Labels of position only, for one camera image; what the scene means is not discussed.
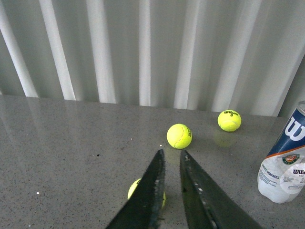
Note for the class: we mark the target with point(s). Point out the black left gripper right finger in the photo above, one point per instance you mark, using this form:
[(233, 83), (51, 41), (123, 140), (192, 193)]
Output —
[(206, 205)]

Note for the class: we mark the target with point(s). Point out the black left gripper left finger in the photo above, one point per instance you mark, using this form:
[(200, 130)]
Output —
[(143, 208)]

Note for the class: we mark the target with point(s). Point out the clear Wilson tennis ball can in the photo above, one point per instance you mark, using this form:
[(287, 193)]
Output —
[(281, 176)]

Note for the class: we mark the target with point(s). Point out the Wilson 3 tennis ball near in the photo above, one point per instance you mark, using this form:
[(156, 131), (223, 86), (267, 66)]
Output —
[(134, 186)]

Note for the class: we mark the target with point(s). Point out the wilson 3 tennis ball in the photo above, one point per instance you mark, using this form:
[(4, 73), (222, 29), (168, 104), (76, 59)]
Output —
[(134, 186), (229, 120)]

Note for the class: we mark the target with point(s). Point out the Head Team tennis ball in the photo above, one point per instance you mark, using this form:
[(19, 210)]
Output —
[(179, 136)]

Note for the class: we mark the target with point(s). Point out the Wilson 3 tennis ball far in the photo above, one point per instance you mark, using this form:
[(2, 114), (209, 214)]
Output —
[(229, 120)]

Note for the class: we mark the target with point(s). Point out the white pleated curtain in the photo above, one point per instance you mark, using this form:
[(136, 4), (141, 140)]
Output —
[(211, 55)]

